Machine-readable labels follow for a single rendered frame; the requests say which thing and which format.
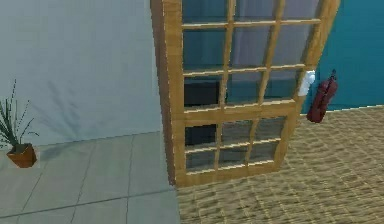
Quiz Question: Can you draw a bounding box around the white door handle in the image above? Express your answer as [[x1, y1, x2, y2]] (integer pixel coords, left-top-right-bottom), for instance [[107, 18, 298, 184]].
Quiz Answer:
[[298, 70, 316, 98]]

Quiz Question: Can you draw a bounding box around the dark red fire extinguisher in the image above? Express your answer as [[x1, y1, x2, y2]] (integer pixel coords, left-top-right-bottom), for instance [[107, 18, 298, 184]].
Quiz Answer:
[[306, 69, 339, 124]]

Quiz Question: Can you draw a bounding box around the houseplant in brown pot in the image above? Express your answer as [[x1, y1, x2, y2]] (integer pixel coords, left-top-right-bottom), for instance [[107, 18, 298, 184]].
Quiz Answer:
[[0, 79, 40, 169]]

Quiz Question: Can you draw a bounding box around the wooden glass-paned room door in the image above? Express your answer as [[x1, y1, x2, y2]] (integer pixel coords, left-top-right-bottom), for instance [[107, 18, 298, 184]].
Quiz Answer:
[[149, 0, 342, 188]]

